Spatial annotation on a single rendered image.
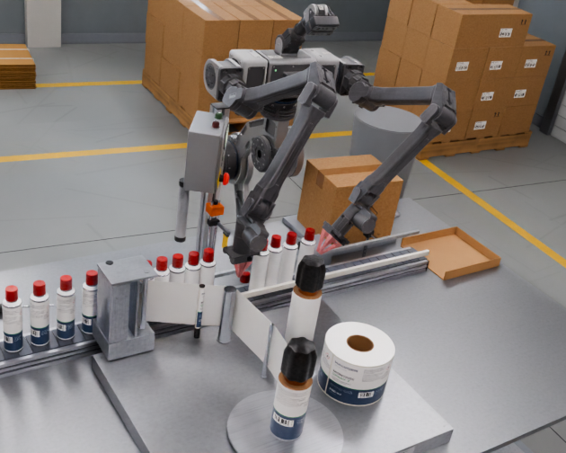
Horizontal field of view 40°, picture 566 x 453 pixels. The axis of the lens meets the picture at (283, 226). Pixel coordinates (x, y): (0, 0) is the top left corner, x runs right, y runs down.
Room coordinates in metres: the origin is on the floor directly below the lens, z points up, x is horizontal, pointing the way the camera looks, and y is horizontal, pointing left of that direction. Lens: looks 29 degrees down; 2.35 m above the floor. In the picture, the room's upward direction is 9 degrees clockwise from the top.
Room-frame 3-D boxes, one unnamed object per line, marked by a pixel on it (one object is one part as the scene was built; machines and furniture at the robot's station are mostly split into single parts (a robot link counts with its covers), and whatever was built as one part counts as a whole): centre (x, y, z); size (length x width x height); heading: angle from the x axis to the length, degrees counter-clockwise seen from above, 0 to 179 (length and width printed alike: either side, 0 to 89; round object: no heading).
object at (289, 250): (2.25, -0.03, 0.98); 0.05 x 0.05 x 0.20
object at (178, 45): (6.02, 0.72, 0.45); 1.20 x 0.83 x 0.89; 34
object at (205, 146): (2.13, 0.26, 1.38); 0.17 x 0.10 x 0.19; 2
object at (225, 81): (2.53, 0.24, 1.45); 0.09 x 0.08 x 0.12; 122
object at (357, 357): (1.79, -0.27, 0.95); 0.20 x 0.20 x 0.14
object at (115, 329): (1.80, 0.41, 1.01); 0.14 x 0.13 x 0.26; 127
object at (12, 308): (1.70, 0.70, 0.98); 0.05 x 0.05 x 0.20
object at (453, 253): (2.72, -0.68, 0.85); 0.30 x 0.26 x 0.04; 127
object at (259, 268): (2.18, 0.06, 0.98); 0.05 x 0.05 x 0.20
